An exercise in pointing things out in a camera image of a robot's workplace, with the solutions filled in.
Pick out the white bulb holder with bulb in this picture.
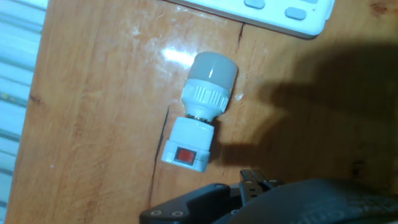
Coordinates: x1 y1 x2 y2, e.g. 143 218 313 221
160 51 239 173

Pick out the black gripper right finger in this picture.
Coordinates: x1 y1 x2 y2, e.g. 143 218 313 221
257 169 284 191

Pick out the white power strip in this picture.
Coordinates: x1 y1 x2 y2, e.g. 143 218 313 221
167 0 336 40

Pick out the brown wooden board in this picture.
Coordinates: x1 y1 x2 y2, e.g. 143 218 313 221
4 0 398 224

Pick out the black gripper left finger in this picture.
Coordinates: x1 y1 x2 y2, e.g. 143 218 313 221
139 169 265 224

